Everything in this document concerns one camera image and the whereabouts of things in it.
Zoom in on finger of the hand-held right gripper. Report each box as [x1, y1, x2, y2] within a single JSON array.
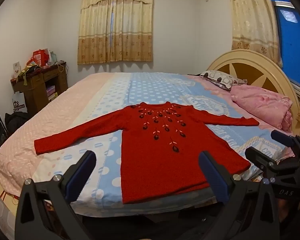
[[271, 129, 299, 153], [245, 146, 277, 178]]

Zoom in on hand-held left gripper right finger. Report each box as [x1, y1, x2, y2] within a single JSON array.
[[199, 151, 282, 240]]

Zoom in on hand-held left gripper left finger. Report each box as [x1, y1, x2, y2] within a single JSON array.
[[15, 150, 98, 240]]

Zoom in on red embroidered sweater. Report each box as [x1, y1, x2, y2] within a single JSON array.
[[34, 101, 260, 205]]

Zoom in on pink folded quilt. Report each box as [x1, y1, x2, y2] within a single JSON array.
[[230, 85, 294, 132]]

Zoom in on bed with dotted sheet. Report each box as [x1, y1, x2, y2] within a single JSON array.
[[0, 72, 300, 218]]

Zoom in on cream wooden headboard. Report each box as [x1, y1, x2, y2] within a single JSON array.
[[206, 49, 300, 135]]

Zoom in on black bag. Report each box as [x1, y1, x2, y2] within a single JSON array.
[[5, 112, 29, 133]]

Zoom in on patterned white pillow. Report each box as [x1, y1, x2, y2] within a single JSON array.
[[199, 70, 248, 91]]

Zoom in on white paper bag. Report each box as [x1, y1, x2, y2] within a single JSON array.
[[12, 91, 28, 113]]

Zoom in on brown wooden desk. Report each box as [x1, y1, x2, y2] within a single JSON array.
[[11, 62, 69, 114]]

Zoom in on blue window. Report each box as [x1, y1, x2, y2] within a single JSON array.
[[265, 0, 300, 90]]

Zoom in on white card box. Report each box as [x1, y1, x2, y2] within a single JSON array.
[[12, 62, 21, 79]]

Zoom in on red gift boxes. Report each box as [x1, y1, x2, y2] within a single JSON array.
[[27, 49, 51, 67]]

